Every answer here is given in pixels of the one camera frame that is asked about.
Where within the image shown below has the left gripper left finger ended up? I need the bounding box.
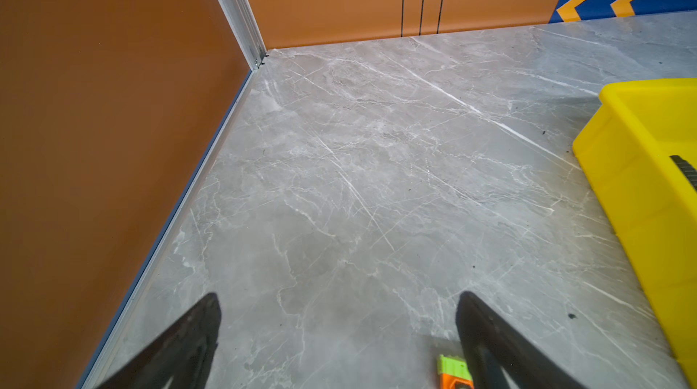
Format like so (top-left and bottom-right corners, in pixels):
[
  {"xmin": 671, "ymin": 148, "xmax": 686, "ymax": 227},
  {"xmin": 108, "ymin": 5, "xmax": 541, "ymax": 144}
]
[{"xmin": 99, "ymin": 293, "xmax": 221, "ymax": 388}]

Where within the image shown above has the orange green toy car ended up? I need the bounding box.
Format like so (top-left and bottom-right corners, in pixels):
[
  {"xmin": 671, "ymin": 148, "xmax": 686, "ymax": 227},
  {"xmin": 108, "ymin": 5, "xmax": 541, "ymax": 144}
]
[{"xmin": 437, "ymin": 355, "xmax": 474, "ymax": 389}]

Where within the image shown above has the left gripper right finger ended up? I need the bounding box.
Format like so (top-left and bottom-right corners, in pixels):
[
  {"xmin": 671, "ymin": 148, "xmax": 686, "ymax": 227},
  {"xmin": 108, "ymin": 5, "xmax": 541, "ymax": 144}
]
[{"xmin": 456, "ymin": 291, "xmax": 583, "ymax": 388}]

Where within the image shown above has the yellow plastic bin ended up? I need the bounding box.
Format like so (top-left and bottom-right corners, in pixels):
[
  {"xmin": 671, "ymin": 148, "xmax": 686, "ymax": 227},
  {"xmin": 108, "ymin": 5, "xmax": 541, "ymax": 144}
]
[{"xmin": 573, "ymin": 78, "xmax": 696, "ymax": 386}]

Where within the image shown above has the black handled screwdriver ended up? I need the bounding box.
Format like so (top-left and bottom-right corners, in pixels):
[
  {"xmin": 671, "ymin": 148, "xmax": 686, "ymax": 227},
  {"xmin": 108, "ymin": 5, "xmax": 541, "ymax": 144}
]
[{"xmin": 670, "ymin": 155, "xmax": 697, "ymax": 191}]

